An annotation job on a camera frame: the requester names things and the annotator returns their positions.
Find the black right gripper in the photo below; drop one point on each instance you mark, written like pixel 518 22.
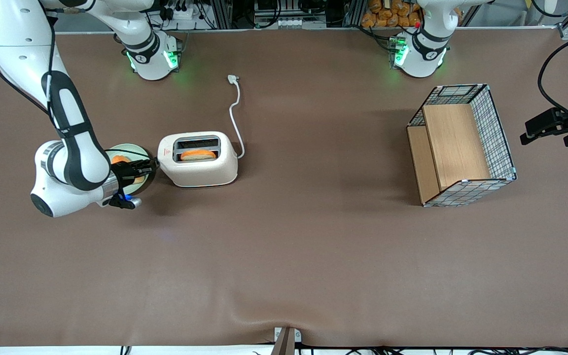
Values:
pixel 122 173

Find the white two-slot toaster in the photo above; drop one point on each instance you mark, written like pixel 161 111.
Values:
pixel 197 172

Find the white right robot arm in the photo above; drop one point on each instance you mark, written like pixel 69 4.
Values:
pixel 69 148

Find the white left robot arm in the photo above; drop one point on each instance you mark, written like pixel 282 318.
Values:
pixel 424 49

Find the toast slice in toaster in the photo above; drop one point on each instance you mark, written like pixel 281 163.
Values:
pixel 198 154

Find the pale green round plate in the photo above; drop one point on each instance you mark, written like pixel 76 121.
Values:
pixel 133 150

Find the triangular golden pastry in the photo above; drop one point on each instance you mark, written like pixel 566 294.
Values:
pixel 120 159

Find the wooden step shelf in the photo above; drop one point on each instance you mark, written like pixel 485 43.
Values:
pixel 454 145

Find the white power strip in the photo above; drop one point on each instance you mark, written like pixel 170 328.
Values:
pixel 183 11

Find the brown table cover cloth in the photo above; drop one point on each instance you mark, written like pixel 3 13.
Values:
pixel 313 256

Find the bag of orange bread rolls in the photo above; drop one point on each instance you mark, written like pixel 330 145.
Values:
pixel 392 14

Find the grey table edge clamp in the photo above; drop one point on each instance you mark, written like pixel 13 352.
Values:
pixel 286 340

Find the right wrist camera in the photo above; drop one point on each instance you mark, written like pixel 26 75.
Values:
pixel 127 201

